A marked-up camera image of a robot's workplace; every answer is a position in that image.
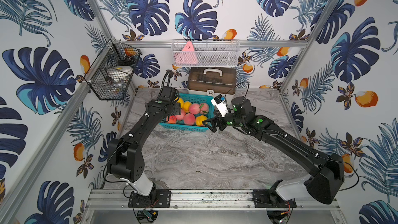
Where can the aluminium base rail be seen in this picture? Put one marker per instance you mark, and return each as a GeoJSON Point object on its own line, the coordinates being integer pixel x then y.
{"type": "Point", "coordinates": [200, 200]}

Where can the clear wall shelf basket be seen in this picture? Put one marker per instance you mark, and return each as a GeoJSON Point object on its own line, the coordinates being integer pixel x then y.
{"type": "Point", "coordinates": [211, 53]}

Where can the pink peach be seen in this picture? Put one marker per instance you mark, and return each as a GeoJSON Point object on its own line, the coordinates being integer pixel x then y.
{"type": "Point", "coordinates": [194, 109]}
{"type": "Point", "coordinates": [181, 115]}
{"type": "Point", "coordinates": [204, 108]}
{"type": "Point", "coordinates": [189, 119]}

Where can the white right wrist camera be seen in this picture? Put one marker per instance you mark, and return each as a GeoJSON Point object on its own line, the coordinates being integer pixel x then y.
{"type": "Point", "coordinates": [220, 103]}

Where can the yellow peach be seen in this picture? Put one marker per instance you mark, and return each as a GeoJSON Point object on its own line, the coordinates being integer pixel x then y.
{"type": "Point", "coordinates": [186, 106]}
{"type": "Point", "coordinates": [181, 102]}
{"type": "Point", "coordinates": [199, 120]}

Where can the white bowl in basket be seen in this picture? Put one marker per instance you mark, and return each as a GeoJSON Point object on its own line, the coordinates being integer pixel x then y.
{"type": "Point", "coordinates": [119, 73]}

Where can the small red orange peach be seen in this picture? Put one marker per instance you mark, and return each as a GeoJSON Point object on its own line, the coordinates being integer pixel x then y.
{"type": "Point", "coordinates": [172, 120]}

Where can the pink triangle item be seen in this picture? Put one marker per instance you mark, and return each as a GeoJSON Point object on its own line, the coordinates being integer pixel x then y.
{"type": "Point", "coordinates": [187, 56]}

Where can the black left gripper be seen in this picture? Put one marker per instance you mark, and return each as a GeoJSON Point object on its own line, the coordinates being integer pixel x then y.
{"type": "Point", "coordinates": [173, 108]}

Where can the black wire wall basket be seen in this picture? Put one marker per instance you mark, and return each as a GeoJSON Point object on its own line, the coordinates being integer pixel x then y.
{"type": "Point", "coordinates": [111, 55]}

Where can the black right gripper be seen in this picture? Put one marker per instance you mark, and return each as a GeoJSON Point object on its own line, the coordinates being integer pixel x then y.
{"type": "Point", "coordinates": [213, 123]}

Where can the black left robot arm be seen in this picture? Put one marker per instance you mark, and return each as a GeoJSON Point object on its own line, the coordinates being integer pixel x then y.
{"type": "Point", "coordinates": [125, 159]}

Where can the teal plastic basket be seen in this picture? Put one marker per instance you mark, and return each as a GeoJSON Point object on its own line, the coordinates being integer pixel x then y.
{"type": "Point", "coordinates": [193, 98]}

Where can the white brown storage box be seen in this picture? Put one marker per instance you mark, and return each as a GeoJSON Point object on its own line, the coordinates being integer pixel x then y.
{"type": "Point", "coordinates": [212, 81]}

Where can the yellow peach front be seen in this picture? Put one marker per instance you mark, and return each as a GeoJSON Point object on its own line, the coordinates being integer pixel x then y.
{"type": "Point", "coordinates": [199, 120]}

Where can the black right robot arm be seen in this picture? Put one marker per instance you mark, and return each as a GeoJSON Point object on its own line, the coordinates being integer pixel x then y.
{"type": "Point", "coordinates": [325, 173]}

